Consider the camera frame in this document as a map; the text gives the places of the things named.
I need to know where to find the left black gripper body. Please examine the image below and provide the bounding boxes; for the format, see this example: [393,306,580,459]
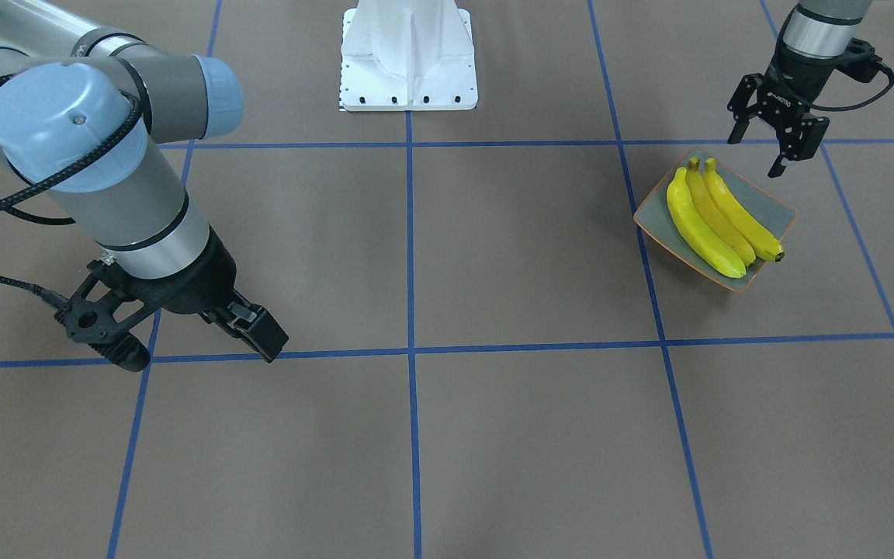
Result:
[755,47,834,123]

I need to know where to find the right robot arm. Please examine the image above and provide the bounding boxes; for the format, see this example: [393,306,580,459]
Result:
[0,1,288,372]

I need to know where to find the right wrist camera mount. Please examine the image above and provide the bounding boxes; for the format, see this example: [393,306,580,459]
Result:
[40,259,155,372]

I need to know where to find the grey square plate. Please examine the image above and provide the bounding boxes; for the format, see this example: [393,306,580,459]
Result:
[632,146,797,293]

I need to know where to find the yellow banana bunch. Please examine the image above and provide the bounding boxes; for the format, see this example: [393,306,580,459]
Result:
[703,157,785,262]

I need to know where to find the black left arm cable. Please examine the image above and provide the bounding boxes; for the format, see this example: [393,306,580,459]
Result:
[812,66,894,113]

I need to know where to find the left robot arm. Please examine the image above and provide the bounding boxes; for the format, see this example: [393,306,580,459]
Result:
[727,1,894,178]

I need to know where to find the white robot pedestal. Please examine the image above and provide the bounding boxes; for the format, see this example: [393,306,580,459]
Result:
[338,1,479,111]

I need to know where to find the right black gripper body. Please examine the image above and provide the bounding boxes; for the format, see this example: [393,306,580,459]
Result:
[117,229,242,319]

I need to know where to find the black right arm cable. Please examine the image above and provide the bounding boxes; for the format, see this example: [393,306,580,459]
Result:
[0,74,144,307]

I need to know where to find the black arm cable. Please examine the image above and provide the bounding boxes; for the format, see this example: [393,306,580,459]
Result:
[812,66,894,113]
[0,74,144,307]

